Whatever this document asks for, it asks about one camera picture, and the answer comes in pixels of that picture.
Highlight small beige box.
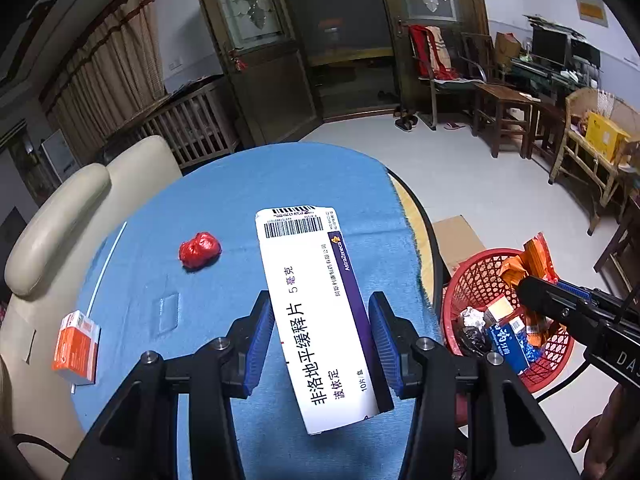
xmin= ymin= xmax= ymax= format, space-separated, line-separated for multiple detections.
xmin=482 ymin=297 xmax=516 ymax=323

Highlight orange and white box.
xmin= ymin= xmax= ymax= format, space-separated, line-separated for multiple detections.
xmin=51 ymin=311 xmax=101 ymax=387

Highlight brown cardboard box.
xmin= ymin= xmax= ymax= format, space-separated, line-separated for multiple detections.
xmin=495 ymin=31 xmax=521 ymax=63

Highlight beige striped curtain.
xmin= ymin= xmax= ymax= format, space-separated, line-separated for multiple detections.
xmin=40 ymin=0 xmax=166 ymax=146

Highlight crumpled red plastic bag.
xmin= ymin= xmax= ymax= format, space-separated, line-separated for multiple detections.
xmin=179 ymin=232 xmax=222 ymax=272

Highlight dark carved wooden furniture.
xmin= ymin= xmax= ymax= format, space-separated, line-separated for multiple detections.
xmin=594 ymin=195 xmax=640 ymax=301

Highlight pair of brown slippers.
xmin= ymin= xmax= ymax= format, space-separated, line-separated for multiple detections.
xmin=392 ymin=105 xmax=419 ymax=132

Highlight blue toothpaste box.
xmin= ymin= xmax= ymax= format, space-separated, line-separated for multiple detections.
xmin=485 ymin=321 xmax=543 ymax=376

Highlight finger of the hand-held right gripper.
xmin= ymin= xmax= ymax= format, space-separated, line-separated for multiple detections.
xmin=516 ymin=275 xmax=608 ymax=331
xmin=552 ymin=280 xmax=626 ymax=309

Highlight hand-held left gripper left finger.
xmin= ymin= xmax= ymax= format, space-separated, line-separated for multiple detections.
xmin=62 ymin=290 xmax=275 ymax=480

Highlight orange snack packet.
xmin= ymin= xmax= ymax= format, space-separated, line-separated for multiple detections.
xmin=500 ymin=232 xmax=560 ymax=291

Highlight large wooden stool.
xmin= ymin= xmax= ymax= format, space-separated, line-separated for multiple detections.
xmin=472 ymin=82 xmax=541 ymax=158

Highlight white tissue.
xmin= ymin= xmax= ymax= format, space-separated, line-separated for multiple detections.
xmin=459 ymin=306 xmax=486 ymax=331

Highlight thin white stick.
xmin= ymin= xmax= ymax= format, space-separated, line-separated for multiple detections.
xmin=87 ymin=221 xmax=128 ymax=318

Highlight red plastic basket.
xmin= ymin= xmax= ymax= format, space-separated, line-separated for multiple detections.
xmin=442 ymin=248 xmax=576 ymax=395

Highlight orange wall plaque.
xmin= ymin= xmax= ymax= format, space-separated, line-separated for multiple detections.
xmin=575 ymin=0 xmax=610 ymax=28

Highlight clear plastic film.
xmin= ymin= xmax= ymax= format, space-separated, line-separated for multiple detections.
xmin=151 ymin=292 xmax=179 ymax=332

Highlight thin black cable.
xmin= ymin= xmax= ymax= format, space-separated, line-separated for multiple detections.
xmin=12 ymin=432 xmax=71 ymax=463

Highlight flat cardboard sheet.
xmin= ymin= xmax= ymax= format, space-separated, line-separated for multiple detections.
xmin=431 ymin=215 xmax=488 ymax=276

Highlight small black monitor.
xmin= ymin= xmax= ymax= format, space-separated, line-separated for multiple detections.
xmin=571 ymin=40 xmax=601 ymax=68

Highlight dark metal chair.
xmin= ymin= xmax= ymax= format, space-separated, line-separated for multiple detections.
xmin=409 ymin=24 xmax=486 ymax=128

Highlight white standing appliance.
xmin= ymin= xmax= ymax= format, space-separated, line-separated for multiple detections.
xmin=40 ymin=130 xmax=81 ymax=183

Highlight cluttered glass desk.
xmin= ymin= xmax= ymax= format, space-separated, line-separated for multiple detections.
xmin=510 ymin=57 xmax=601 ymax=101

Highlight dark wooden armchair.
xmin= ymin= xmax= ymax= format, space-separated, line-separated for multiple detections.
xmin=460 ymin=32 xmax=506 ymax=81

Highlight blue tablecloth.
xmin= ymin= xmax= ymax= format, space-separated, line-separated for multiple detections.
xmin=75 ymin=149 xmax=443 ymax=480

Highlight black plastic bag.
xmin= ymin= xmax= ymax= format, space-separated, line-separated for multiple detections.
xmin=459 ymin=326 xmax=493 ymax=357

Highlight cream leather chair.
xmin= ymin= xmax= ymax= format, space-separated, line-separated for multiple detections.
xmin=0 ymin=135 xmax=183 ymax=480

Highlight round wooden table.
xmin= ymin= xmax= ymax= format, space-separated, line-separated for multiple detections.
xmin=387 ymin=167 xmax=449 ymax=346

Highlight person's right hand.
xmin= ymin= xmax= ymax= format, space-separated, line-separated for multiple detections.
xmin=571 ymin=386 xmax=633 ymax=480

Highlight wicker armchair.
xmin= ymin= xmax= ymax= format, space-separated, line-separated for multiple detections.
xmin=547 ymin=87 xmax=640 ymax=233

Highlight white and purple medicine box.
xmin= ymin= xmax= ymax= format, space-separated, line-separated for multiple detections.
xmin=255 ymin=205 xmax=396 ymax=436

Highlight small wooden stool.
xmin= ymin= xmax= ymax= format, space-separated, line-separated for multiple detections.
xmin=527 ymin=102 xmax=566 ymax=161

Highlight large black monitor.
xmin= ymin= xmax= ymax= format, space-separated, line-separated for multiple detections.
xmin=531 ymin=25 xmax=570 ymax=67

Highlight red and striped clothes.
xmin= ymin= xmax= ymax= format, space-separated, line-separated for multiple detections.
xmin=409 ymin=24 xmax=468 ymax=83

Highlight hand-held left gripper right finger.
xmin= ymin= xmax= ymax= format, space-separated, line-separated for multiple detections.
xmin=368 ymin=291 xmax=581 ymax=480

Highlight wooden crib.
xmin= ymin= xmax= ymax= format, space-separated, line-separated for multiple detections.
xmin=105 ymin=77 xmax=240 ymax=168

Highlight yellow cardboard box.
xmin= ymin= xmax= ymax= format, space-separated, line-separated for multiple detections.
xmin=585 ymin=111 xmax=631 ymax=157

